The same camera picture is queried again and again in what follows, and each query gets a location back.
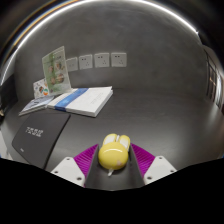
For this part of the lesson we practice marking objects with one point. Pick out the white book with blue band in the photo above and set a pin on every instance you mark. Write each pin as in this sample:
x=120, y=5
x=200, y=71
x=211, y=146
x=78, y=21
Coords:
x=89, y=101

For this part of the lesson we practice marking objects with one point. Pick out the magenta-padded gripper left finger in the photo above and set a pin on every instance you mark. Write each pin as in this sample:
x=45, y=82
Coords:
x=68, y=170

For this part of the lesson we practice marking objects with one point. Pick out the green menu card stand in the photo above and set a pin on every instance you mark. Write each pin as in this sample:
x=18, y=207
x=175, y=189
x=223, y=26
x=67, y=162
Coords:
x=56, y=70

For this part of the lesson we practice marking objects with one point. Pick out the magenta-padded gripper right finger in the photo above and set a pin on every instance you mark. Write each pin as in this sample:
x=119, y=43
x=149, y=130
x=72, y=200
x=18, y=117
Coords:
x=159, y=168

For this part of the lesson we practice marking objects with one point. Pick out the small colourful picture card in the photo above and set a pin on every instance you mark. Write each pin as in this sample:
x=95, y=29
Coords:
x=40, y=89

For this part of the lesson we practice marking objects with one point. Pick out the grey striped booklet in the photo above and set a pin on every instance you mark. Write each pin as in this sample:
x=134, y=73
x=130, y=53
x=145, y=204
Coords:
x=35, y=104

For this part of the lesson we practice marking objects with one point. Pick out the wooden framed glass door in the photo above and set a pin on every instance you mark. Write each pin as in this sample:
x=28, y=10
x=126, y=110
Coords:
x=213, y=83

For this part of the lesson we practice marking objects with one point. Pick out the white ceiling light strip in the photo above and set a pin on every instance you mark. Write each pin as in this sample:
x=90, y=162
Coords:
x=24, y=39

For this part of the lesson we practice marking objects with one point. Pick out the yellow rabbit-shaped computer mouse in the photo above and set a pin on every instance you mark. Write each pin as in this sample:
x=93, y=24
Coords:
x=113, y=156

